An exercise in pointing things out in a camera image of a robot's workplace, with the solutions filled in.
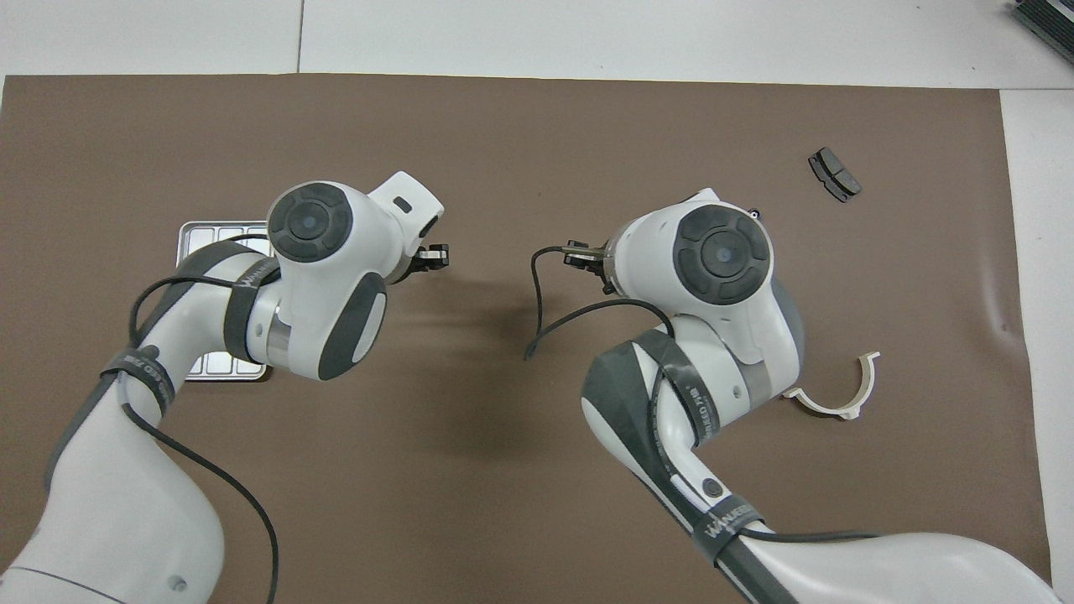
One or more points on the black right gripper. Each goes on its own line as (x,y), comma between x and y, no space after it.
(585,256)

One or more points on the silver metal tray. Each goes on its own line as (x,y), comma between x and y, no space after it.
(210,235)

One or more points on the brown table mat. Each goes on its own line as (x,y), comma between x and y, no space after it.
(503,134)

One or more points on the short dark brake pad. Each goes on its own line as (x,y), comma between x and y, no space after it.
(836,174)

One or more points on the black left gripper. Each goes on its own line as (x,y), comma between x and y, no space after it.
(434,257)

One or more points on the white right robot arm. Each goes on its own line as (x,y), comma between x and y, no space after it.
(722,335)

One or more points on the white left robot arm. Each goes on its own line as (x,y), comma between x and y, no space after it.
(336,277)

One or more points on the dark ridged device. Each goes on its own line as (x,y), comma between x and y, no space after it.
(1053,21)

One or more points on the white curved plastic bracket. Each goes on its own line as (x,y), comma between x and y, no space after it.
(839,411)

